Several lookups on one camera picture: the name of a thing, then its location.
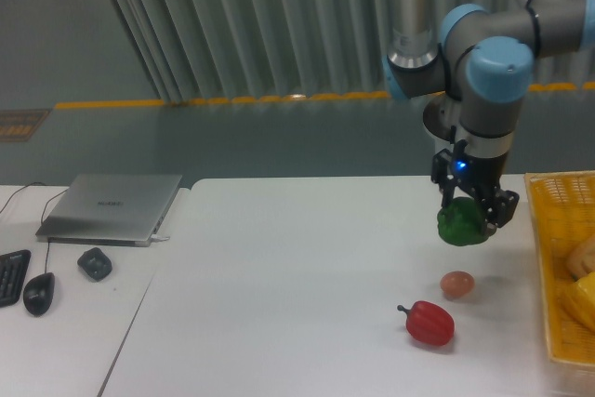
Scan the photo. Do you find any tan toy bread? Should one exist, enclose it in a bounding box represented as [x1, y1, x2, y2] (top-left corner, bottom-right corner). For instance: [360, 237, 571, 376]
[566, 235, 595, 281]

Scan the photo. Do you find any black keyboard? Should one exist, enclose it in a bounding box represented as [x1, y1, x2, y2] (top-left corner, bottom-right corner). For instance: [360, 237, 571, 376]
[0, 249, 31, 308]

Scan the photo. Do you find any green toy pepper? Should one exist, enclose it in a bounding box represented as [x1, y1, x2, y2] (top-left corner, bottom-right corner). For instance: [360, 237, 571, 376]
[437, 197, 488, 246]

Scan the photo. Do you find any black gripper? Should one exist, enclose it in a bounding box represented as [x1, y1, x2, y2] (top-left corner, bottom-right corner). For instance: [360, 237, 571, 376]
[430, 139, 520, 234]

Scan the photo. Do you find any black mouse cable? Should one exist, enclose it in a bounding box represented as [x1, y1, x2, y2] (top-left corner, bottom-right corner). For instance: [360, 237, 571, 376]
[39, 190, 71, 274]

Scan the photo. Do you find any black computer mouse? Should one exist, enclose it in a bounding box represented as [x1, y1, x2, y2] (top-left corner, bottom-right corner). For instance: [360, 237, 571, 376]
[23, 272, 55, 317]

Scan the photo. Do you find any red toy pepper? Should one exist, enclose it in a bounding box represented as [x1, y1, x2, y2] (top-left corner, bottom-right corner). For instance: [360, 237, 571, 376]
[396, 300, 456, 347]

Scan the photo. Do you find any silver closed laptop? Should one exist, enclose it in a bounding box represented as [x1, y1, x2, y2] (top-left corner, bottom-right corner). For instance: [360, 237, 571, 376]
[36, 174, 182, 246]

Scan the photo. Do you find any yellow toy pepper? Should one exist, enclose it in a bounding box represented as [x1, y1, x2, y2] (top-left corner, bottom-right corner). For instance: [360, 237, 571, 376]
[561, 272, 594, 331]

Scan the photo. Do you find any brown toy egg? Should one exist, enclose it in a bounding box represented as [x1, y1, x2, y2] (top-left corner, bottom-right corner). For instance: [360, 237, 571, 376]
[440, 271, 475, 298]

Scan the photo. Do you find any yellow woven basket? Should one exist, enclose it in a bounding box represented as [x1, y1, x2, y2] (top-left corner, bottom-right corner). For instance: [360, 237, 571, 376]
[524, 171, 594, 368]

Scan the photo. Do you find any black thin cable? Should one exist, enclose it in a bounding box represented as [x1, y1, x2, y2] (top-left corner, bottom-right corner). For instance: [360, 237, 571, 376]
[0, 181, 46, 213]

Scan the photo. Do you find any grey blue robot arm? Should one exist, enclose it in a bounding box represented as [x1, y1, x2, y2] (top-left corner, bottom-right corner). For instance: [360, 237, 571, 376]
[383, 0, 594, 236]

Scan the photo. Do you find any grey pleated curtain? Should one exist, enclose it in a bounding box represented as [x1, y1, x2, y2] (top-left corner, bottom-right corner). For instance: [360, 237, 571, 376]
[114, 0, 594, 103]

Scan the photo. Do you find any small black case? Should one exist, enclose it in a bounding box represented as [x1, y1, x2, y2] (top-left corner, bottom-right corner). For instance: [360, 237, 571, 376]
[77, 247, 112, 282]

